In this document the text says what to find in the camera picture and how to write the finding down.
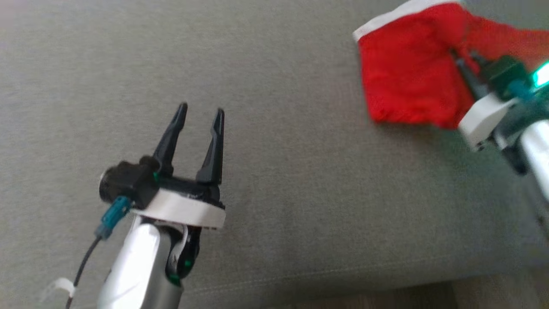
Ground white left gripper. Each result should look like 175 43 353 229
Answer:
129 102 227 230

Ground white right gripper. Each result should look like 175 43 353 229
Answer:
454 58 520 152

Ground white cable label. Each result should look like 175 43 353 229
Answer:
40 278 76 302

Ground right camera cable, teal plug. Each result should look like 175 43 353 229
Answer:
508 79 536 103

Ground red shorts with white trim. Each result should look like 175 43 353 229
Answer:
353 0 477 130

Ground camera cable, teal plug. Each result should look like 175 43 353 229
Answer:
508 79 536 103
64 196 132 309

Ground left camera cable, teal plug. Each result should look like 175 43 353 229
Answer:
64 196 132 309

